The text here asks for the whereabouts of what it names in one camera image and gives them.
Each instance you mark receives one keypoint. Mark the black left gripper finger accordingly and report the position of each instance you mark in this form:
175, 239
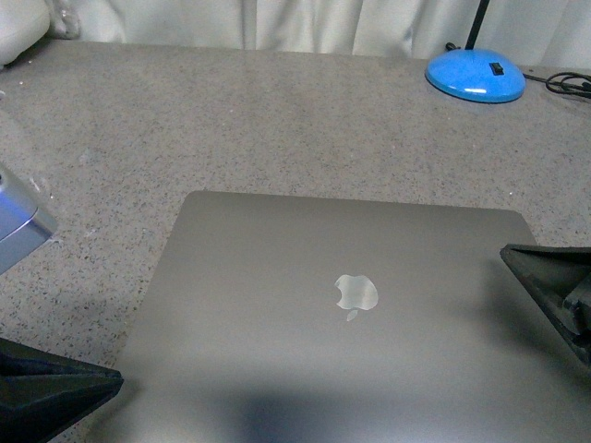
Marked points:
43, 394

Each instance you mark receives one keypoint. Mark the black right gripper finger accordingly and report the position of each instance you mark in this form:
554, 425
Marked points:
558, 280

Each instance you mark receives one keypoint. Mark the grey laptop computer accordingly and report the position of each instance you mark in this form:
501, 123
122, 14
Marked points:
288, 319

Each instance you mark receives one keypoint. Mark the silver metallic device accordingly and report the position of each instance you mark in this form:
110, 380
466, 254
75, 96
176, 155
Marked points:
25, 223

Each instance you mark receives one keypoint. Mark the blue desk lamp base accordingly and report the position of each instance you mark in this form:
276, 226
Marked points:
476, 75

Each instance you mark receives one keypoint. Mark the white curtain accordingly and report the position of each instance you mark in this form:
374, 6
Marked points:
536, 33

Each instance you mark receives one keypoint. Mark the black lamp stem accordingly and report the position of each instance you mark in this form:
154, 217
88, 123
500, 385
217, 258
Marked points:
476, 24

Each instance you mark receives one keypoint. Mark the white cushion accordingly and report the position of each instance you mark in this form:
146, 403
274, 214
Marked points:
23, 23

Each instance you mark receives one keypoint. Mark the crumpled clear plastic wrap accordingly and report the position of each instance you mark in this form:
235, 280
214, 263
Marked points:
64, 20

